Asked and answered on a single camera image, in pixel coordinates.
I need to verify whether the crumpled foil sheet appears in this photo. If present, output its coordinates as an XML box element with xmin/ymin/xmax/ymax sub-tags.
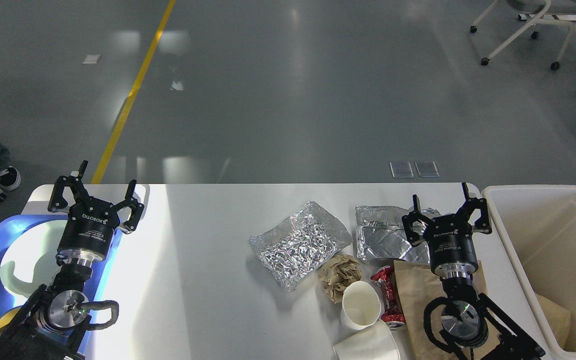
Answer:
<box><xmin>248</xmin><ymin>201</ymin><xmax>353</xmax><ymax>292</ymax></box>

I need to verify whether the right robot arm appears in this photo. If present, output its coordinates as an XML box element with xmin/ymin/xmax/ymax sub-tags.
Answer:
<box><xmin>402</xmin><ymin>183</ymin><xmax>546</xmax><ymax>360</ymax></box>

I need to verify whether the white office chair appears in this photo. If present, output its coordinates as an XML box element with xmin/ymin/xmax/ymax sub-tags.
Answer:
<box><xmin>480</xmin><ymin>0</ymin><xmax>576</xmax><ymax>71</ymax></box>

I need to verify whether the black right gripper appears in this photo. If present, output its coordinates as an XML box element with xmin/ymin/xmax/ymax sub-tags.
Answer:
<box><xmin>401</xmin><ymin>182</ymin><xmax>493</xmax><ymax>277</ymax></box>

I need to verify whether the white paper cup upright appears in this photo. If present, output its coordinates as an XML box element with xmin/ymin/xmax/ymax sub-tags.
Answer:
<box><xmin>340</xmin><ymin>280</ymin><xmax>381</xmax><ymax>331</ymax></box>

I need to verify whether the flattened foil tray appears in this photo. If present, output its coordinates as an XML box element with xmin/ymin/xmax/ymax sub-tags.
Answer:
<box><xmin>355</xmin><ymin>205</ymin><xmax>430</xmax><ymax>265</ymax></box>

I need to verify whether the brown paper bag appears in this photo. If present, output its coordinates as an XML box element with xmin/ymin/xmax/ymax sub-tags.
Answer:
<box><xmin>393</xmin><ymin>260</ymin><xmax>499</xmax><ymax>360</ymax></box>

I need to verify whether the white paper cup lying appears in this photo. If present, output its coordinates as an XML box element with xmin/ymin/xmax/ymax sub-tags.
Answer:
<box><xmin>333</xmin><ymin>320</ymin><xmax>402</xmax><ymax>360</ymax></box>

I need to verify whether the crushed red soda can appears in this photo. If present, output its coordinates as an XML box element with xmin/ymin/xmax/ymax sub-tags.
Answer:
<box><xmin>370</xmin><ymin>265</ymin><xmax>406</xmax><ymax>332</ymax></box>

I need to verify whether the dark grey mug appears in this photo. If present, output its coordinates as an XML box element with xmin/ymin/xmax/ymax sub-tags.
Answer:
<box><xmin>0</xmin><ymin>305</ymin><xmax>22</xmax><ymax>335</ymax></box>

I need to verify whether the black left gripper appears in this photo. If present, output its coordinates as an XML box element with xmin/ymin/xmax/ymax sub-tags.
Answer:
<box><xmin>48</xmin><ymin>160</ymin><xmax>145</xmax><ymax>265</ymax></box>

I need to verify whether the crumpled brown paper ball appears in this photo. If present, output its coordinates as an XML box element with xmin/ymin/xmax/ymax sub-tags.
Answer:
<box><xmin>317</xmin><ymin>253</ymin><xmax>362</xmax><ymax>304</ymax></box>

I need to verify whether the floor outlet cover left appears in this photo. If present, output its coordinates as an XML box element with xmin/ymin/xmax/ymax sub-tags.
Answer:
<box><xmin>390</xmin><ymin>161</ymin><xmax>416</xmax><ymax>179</ymax></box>

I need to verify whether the floor outlet cover right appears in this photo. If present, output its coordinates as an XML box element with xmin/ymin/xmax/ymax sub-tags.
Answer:
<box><xmin>414</xmin><ymin>161</ymin><xmax>441</xmax><ymax>178</ymax></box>

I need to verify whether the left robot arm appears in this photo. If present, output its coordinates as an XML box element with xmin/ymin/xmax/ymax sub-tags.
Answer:
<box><xmin>0</xmin><ymin>161</ymin><xmax>145</xmax><ymax>360</ymax></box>

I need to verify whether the floor outlet cover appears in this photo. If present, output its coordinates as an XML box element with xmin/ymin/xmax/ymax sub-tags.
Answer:
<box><xmin>390</xmin><ymin>161</ymin><xmax>416</xmax><ymax>179</ymax></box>
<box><xmin>414</xmin><ymin>161</ymin><xmax>441</xmax><ymax>178</ymax></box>

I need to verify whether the beige waste bin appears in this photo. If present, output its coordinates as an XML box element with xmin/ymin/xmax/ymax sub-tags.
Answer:
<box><xmin>482</xmin><ymin>184</ymin><xmax>576</xmax><ymax>360</ymax></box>

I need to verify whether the brown paper in bin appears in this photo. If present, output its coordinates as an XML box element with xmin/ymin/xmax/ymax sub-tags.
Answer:
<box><xmin>535</xmin><ymin>293</ymin><xmax>572</xmax><ymax>349</ymax></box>

